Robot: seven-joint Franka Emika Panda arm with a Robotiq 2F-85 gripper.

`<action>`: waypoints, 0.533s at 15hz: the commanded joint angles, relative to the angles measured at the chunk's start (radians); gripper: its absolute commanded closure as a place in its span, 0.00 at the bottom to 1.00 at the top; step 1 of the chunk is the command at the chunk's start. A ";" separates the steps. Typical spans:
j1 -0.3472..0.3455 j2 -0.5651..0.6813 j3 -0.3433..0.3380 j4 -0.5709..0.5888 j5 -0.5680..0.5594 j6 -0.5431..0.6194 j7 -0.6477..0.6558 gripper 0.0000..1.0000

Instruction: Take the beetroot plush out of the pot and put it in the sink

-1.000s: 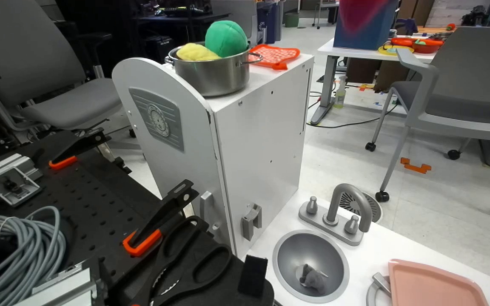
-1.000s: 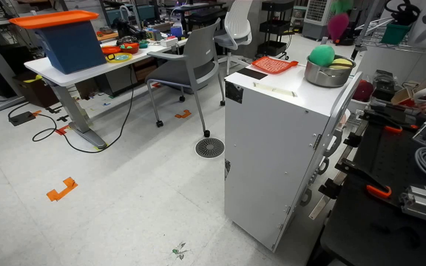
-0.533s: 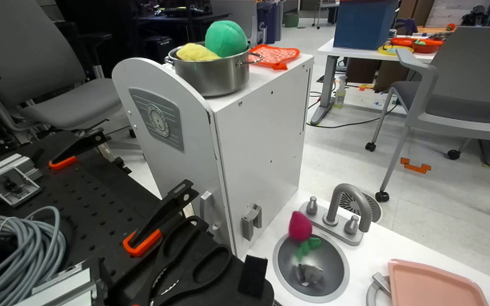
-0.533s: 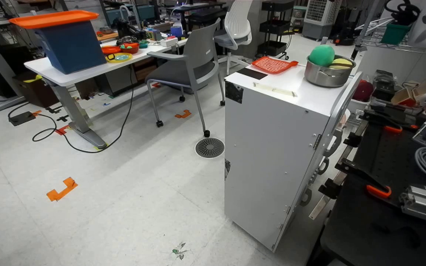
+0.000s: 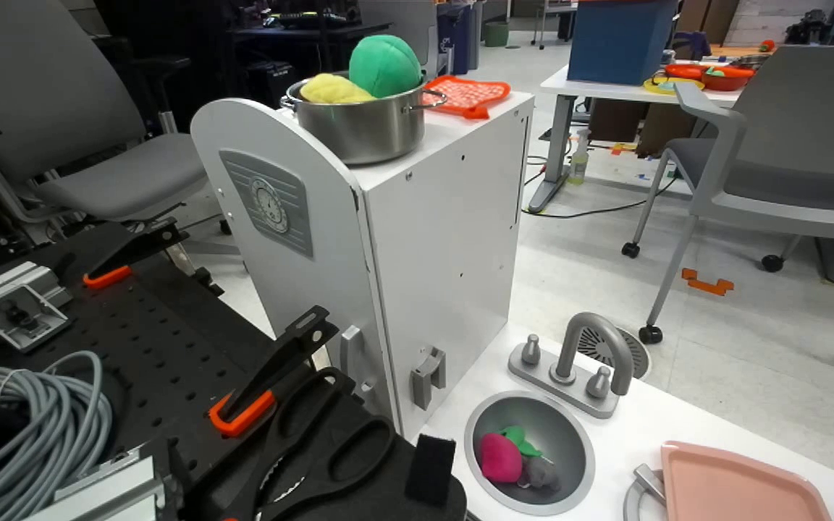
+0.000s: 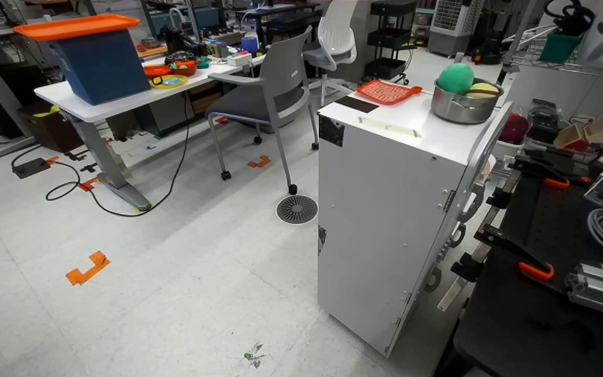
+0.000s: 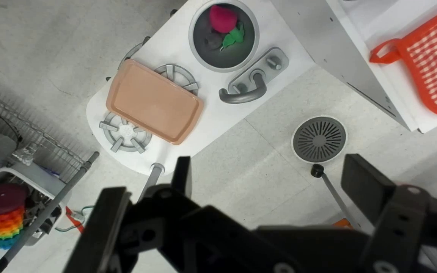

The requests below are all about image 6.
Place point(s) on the steel pot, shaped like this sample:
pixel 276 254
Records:
pixel 461 110

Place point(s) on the aluminium profile bar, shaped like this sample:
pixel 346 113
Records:
pixel 602 288

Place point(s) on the blue storage bin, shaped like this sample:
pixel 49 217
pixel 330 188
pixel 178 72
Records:
pixel 102 68

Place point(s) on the white air cooler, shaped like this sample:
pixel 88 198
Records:
pixel 453 21

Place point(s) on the green bin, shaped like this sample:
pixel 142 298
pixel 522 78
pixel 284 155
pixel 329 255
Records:
pixel 559 48

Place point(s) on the white small box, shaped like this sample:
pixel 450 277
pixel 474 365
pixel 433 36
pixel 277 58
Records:
pixel 238 59

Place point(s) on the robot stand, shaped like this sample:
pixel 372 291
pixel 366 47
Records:
pixel 521 324

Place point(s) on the yellow plush toy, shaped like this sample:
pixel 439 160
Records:
pixel 483 89

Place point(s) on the green plush ball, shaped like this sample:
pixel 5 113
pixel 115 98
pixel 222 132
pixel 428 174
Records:
pixel 455 78

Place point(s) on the white toy kitchen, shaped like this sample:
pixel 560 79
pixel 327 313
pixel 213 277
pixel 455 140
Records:
pixel 385 209

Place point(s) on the white office chair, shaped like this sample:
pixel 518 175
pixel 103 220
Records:
pixel 335 36

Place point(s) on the cardboard box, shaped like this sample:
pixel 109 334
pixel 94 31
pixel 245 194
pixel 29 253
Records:
pixel 573 137

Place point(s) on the red bowl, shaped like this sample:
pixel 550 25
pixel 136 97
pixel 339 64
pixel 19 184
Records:
pixel 183 68

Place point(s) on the grey chair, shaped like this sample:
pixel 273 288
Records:
pixel 275 89

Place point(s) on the white table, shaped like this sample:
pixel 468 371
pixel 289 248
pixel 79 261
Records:
pixel 97 107

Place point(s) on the yellow plate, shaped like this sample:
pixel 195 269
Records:
pixel 169 81

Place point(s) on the orange tray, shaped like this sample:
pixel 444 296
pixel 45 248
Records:
pixel 76 27

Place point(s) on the black waste bin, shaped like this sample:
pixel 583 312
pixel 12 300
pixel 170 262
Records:
pixel 50 128

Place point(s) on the orange plate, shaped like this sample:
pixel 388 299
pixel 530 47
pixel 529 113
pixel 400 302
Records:
pixel 156 70

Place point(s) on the round floor drain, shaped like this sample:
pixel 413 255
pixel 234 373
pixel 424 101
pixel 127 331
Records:
pixel 297 209

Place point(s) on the orange silicone mat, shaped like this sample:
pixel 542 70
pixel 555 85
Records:
pixel 385 92

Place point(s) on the black power brick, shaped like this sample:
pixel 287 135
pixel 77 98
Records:
pixel 30 167

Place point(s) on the black rolling cart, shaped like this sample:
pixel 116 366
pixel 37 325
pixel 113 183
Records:
pixel 390 36

